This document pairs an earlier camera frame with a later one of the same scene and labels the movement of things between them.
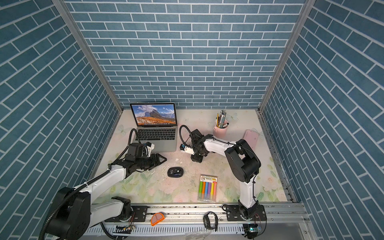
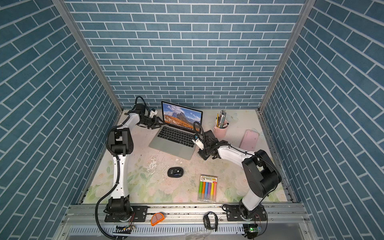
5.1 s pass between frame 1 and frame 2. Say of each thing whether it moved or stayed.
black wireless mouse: stayed
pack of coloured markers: stayed
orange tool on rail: stayed
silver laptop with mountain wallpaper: moved
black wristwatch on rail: stayed
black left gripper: moved
